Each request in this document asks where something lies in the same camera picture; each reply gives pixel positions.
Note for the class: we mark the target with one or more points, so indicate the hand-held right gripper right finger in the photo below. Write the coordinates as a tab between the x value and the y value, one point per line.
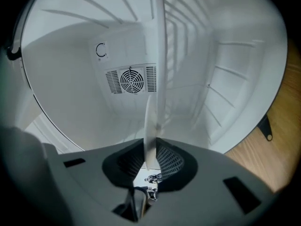
211	173

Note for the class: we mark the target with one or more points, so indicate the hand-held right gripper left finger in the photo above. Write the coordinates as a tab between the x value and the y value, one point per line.
84	187

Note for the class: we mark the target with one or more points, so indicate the white fridge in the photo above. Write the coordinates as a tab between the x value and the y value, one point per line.
70	91

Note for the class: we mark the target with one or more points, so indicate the black fridge door hinge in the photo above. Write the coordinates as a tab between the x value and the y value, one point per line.
12	52
266	128

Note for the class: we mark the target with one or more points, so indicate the white fridge shelf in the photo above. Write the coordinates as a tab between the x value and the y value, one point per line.
160	55

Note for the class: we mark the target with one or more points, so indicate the white fan vent panel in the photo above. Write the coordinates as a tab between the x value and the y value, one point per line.
131	79

